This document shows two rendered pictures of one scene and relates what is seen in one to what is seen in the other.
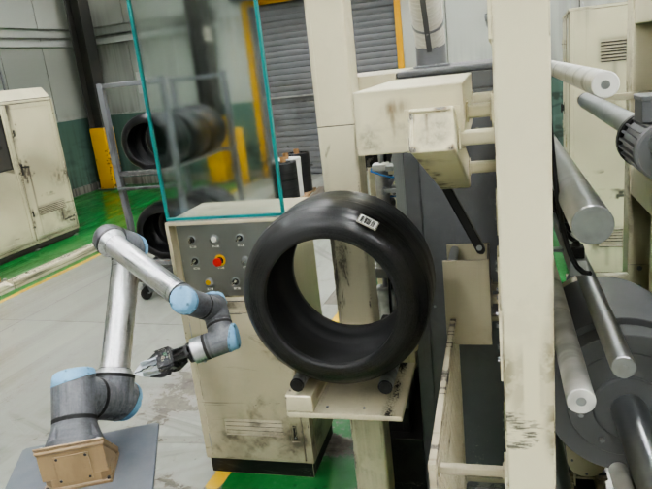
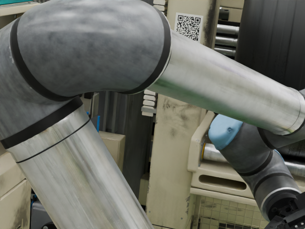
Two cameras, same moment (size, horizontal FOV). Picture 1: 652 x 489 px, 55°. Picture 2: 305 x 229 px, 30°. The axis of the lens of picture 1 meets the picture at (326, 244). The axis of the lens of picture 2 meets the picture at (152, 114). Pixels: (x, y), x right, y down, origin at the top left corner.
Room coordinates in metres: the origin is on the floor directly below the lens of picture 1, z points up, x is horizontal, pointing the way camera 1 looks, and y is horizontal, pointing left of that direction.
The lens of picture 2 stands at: (2.36, 1.52, 1.41)
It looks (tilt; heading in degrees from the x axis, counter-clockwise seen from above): 16 degrees down; 266
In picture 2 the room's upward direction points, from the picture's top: 6 degrees clockwise
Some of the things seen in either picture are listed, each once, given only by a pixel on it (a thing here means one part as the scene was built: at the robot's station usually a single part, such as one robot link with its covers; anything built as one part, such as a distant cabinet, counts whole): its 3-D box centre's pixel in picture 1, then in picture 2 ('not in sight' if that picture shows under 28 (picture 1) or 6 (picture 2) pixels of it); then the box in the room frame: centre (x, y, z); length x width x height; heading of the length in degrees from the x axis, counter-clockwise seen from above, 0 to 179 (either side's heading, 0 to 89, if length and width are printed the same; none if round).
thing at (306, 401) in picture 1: (313, 376); (258, 183); (1.96, 0.09, 0.83); 0.36 x 0.09 x 0.06; 164
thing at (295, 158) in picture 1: (291, 179); not in sight; (8.84, 0.38, 0.38); 1.20 x 0.80 x 0.76; 168
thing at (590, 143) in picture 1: (608, 133); not in sight; (5.35, -2.49, 1.05); 1.61 x 0.73 x 2.10; 160
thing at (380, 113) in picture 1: (420, 109); not in sight; (1.72, -0.29, 1.71); 0.61 x 0.25 x 0.15; 164
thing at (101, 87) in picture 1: (183, 180); not in sight; (5.96, 1.26, 0.96); 1.36 x 0.71 x 1.92; 160
